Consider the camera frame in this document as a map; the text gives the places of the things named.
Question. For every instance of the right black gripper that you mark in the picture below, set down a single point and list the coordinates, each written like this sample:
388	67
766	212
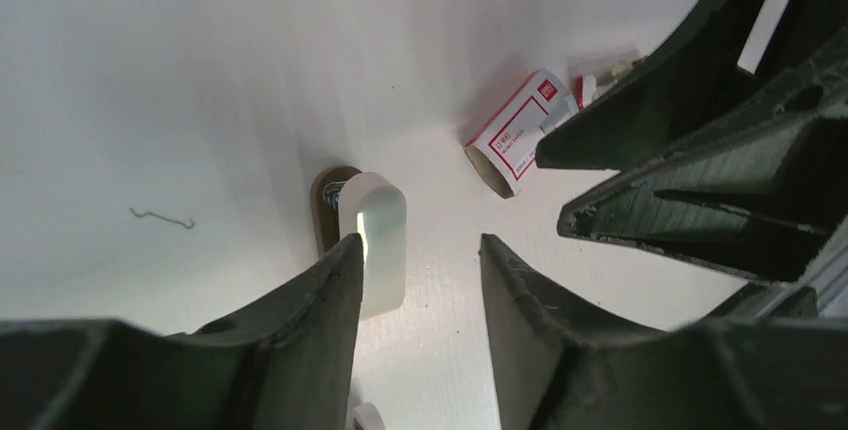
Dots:
693	78

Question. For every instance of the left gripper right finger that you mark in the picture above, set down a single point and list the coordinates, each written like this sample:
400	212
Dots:
562	362

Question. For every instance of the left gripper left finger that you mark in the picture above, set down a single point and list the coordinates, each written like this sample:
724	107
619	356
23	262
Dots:
283	361

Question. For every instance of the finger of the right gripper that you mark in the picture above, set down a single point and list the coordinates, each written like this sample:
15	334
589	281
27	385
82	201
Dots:
761	203

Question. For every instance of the beige mini stapler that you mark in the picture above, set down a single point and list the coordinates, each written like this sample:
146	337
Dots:
346	200

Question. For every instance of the red white staple box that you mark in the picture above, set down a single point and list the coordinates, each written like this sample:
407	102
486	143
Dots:
503	150

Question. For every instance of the bent loose staple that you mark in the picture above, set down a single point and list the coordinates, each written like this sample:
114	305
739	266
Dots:
188	225

